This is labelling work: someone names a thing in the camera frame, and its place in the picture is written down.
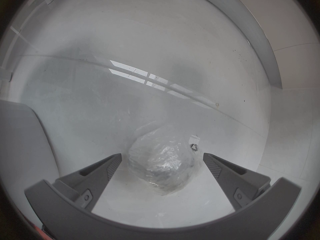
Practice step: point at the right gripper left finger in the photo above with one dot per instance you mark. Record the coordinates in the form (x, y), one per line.
(95, 181)

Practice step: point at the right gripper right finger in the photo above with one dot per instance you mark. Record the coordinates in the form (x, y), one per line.
(230, 181)

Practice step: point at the crumpled clear plastic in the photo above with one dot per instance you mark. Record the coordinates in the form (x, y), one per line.
(160, 161)

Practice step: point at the beige cabinet with drawers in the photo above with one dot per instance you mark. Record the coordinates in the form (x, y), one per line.
(267, 54)

